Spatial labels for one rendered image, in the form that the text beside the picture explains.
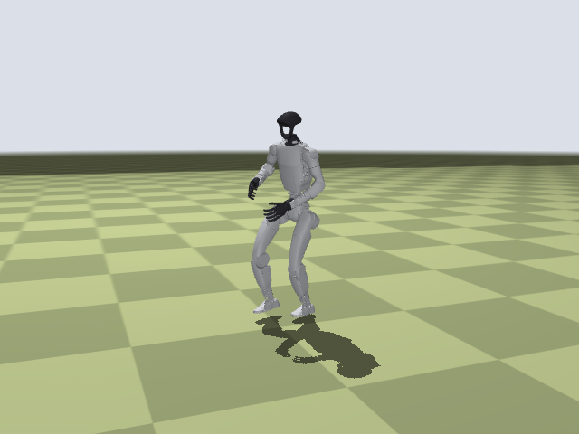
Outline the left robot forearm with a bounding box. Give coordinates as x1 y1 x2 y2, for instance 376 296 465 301
289 182 324 209

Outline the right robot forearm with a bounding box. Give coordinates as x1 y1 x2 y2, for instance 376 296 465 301
252 164 269 187

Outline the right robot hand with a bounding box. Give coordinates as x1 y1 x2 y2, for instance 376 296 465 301
248 177 260 200

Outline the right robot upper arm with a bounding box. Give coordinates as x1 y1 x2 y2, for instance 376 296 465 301
263 142 279 176

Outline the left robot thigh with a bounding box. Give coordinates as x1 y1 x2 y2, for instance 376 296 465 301
288 208 320 278

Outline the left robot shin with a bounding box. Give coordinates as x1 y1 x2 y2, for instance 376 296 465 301
289 264 311 307

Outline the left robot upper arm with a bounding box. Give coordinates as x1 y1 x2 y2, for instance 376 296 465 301
301 146 325 192

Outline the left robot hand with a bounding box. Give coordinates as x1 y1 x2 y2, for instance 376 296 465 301
264 198 294 222

